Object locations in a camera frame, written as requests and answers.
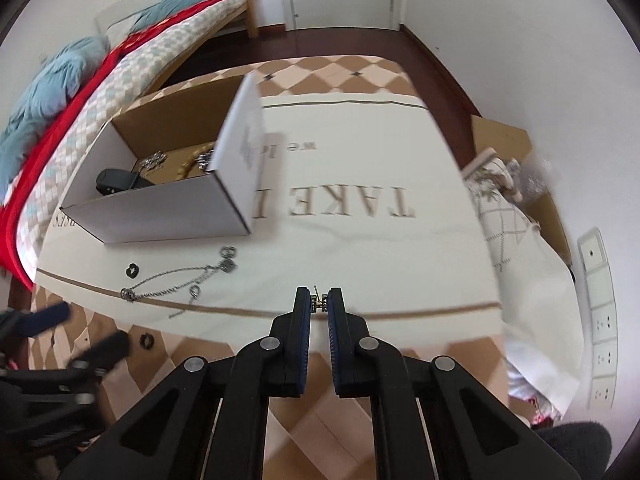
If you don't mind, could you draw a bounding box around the silver pendant necklace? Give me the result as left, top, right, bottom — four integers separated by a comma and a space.
119, 245, 240, 320

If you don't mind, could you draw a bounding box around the black smart watch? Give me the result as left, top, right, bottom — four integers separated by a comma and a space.
96, 168, 153, 196

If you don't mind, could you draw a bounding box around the wooden bead bracelet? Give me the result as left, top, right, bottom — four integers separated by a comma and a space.
171, 141, 217, 180

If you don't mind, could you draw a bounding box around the silver chain cluster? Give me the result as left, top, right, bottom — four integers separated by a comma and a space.
140, 151, 167, 171

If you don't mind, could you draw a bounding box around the black clover charm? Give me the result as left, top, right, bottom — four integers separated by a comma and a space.
126, 263, 140, 278

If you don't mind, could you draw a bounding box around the checkered beige tablecloth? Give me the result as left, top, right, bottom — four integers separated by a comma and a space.
27, 54, 507, 480

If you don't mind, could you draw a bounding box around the red blanket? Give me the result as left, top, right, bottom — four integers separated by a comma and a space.
1, 0, 247, 289

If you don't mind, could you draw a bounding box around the white patterned bag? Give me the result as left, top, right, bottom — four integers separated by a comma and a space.
462, 148, 584, 420

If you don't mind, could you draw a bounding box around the white cardboard box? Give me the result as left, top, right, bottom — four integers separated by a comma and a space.
60, 73, 268, 245

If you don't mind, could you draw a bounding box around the bed with checkered sheet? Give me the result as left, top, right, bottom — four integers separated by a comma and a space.
1, 0, 250, 282

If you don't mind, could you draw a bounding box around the blue quilt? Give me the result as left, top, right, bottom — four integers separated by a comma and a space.
1, 0, 205, 194

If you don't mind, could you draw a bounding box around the brown cardboard box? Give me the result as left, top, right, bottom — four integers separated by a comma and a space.
472, 116, 572, 266

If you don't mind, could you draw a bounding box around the black fuzzy object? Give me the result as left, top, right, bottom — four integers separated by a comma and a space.
535, 422, 612, 480

